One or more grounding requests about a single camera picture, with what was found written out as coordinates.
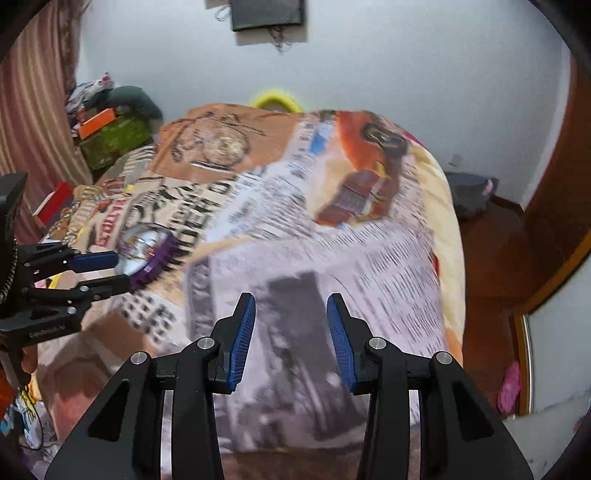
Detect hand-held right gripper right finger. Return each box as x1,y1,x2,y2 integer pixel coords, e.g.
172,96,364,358
325,292,536,480

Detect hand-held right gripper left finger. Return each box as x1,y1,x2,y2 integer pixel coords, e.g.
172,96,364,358
44,292,257,480

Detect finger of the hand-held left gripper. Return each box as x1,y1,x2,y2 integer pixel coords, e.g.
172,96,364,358
27,275,133,308
20,242,120,278

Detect purple heart-shaped tin box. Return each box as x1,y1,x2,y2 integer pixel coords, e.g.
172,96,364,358
117,223,179,290

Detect red box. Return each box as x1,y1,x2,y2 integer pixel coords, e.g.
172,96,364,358
34,180,75,223

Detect white cartoon printed cloth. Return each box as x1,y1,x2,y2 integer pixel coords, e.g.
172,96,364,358
0,390,49,450

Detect green patterned bag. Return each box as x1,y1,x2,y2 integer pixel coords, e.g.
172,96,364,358
78,115,153,172

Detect newspaper print blanket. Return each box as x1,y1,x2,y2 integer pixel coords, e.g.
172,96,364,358
28,105,466,480

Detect orange box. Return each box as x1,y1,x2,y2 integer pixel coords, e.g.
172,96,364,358
77,108,119,140

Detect striped brown curtain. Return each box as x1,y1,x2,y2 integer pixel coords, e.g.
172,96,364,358
0,4,94,243

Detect dark grey garment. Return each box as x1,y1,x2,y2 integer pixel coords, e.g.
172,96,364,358
108,85,164,126

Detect floral printed cloth bundle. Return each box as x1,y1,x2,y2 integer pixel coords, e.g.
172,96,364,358
66,73,115,121

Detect pink slippers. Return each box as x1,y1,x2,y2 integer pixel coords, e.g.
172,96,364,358
496,360,523,415

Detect yellow plastic hoop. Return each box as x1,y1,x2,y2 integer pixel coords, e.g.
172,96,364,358
249,88,304,113

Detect brown wooden door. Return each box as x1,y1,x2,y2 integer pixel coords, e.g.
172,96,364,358
521,54,591,287

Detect small black monitor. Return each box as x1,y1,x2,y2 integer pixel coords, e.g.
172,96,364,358
230,0,307,32

